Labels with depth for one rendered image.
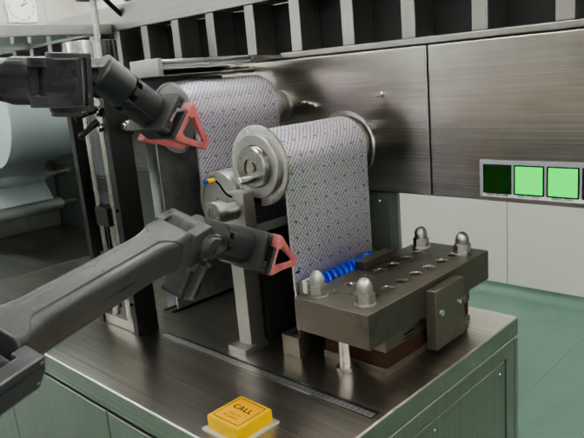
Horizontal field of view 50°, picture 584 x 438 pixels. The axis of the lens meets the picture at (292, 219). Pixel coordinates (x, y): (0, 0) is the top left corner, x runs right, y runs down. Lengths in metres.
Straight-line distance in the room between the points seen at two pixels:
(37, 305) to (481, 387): 0.84
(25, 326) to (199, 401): 0.48
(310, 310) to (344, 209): 0.25
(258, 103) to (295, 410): 0.67
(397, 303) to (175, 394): 0.40
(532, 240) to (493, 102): 2.69
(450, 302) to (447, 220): 2.93
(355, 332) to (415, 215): 3.21
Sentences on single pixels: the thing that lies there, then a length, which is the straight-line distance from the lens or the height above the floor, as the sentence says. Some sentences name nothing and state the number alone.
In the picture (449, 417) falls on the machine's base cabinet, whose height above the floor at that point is 0.81.
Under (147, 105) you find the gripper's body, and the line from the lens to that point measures 0.97.
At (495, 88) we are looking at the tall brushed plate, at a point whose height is 1.35.
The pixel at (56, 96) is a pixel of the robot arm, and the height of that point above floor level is 1.41.
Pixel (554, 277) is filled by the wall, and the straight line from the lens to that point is 3.88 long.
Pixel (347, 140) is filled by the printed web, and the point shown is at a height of 1.27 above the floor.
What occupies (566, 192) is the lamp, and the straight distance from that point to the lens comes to 1.18.
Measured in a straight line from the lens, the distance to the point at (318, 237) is 1.18.
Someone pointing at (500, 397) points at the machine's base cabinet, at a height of 0.76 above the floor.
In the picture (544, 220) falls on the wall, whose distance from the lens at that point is 3.81.
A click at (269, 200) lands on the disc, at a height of 1.19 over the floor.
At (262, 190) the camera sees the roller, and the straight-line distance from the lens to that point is 1.13.
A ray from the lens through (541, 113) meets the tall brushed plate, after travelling 1.18.
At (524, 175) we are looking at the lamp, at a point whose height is 1.20.
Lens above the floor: 1.41
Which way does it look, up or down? 13 degrees down
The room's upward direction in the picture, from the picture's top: 5 degrees counter-clockwise
